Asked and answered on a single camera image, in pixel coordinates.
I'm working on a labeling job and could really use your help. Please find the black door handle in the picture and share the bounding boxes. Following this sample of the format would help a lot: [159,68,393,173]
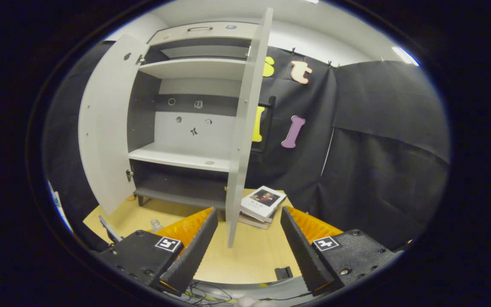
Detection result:
[251,96,277,155]

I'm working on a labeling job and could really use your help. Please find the black backdrop cloth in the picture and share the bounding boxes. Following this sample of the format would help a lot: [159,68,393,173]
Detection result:
[43,41,451,252]

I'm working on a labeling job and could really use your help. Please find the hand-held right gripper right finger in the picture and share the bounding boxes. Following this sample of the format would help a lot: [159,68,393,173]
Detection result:
[280,206,399,297]

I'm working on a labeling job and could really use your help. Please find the ceiling light strip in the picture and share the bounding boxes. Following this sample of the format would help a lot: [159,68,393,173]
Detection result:
[393,46,420,67]

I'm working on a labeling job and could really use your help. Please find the thin book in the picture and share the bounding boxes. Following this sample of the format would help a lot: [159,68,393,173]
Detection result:
[239,213,277,230]

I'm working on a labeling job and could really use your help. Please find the grey slanted bar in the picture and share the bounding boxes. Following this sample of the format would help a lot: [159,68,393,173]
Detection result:
[98,215,123,243]

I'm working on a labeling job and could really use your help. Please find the computer monitor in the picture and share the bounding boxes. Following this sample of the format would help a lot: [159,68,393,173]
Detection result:
[47,181,73,233]

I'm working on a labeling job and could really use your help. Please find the white cabinet door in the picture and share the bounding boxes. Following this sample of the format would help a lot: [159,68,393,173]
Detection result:
[78,34,150,217]
[225,8,274,248]

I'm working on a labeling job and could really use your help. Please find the white book with portrait cover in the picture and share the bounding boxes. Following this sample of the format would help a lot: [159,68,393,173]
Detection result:
[240,185,287,223]

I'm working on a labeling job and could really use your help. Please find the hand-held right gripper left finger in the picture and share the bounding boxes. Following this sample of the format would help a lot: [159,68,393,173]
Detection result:
[98,207,219,297]

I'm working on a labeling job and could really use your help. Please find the white cabinet shelf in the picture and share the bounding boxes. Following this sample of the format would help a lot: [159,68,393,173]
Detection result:
[128,142,231,172]
[139,58,247,81]

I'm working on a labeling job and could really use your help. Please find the white cabinet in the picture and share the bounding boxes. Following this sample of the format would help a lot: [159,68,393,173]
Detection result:
[126,21,271,209]

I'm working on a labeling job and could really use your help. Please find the black cables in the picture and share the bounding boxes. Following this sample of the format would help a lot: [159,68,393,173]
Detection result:
[184,279,233,306]

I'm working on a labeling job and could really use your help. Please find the white cabinet drawer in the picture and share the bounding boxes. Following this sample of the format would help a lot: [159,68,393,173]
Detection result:
[147,21,260,46]

